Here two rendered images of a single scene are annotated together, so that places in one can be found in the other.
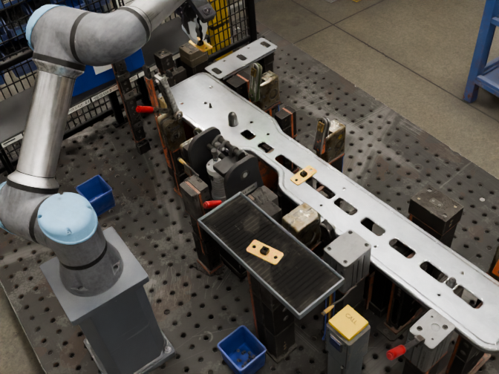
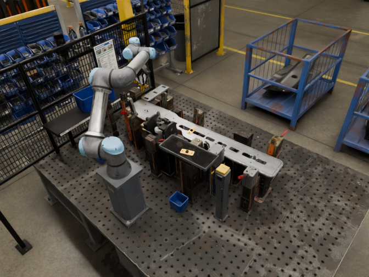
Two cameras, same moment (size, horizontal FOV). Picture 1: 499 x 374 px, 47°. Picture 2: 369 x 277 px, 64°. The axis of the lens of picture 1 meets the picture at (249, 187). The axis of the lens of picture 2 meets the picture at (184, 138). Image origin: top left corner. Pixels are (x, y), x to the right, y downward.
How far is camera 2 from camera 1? 0.62 m
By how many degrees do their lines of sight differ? 12
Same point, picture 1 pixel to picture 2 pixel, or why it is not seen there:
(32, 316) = (83, 205)
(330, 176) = (202, 129)
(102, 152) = not seen: hidden behind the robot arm
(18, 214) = (92, 147)
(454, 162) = (245, 125)
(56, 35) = (102, 77)
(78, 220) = (118, 144)
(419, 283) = (242, 159)
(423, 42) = (221, 88)
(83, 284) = (118, 173)
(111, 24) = (123, 72)
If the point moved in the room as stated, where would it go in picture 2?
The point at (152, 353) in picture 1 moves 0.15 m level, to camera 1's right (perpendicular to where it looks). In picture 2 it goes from (141, 208) to (163, 201)
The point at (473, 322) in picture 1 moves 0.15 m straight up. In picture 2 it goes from (264, 169) to (267, 151)
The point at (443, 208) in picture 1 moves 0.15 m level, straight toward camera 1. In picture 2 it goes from (246, 134) to (245, 148)
